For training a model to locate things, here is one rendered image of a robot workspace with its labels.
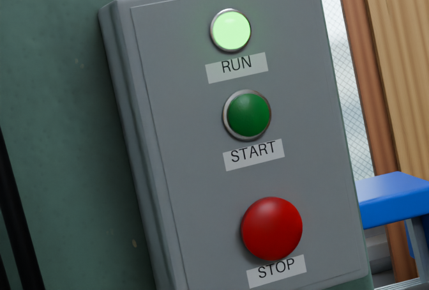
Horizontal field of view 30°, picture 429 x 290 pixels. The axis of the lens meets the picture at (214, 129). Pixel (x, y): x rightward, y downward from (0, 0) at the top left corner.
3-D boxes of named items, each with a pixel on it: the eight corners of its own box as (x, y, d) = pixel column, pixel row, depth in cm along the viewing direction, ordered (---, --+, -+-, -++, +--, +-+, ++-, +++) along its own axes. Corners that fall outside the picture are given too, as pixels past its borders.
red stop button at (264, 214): (244, 264, 38) (232, 204, 38) (302, 248, 39) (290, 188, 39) (251, 269, 37) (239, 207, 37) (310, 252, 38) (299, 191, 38)
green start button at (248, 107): (227, 145, 38) (217, 94, 37) (274, 133, 38) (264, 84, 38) (231, 145, 37) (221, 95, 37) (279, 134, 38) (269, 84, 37)
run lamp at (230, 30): (214, 56, 37) (205, 13, 37) (253, 48, 38) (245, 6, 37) (218, 55, 37) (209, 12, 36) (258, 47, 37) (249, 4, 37)
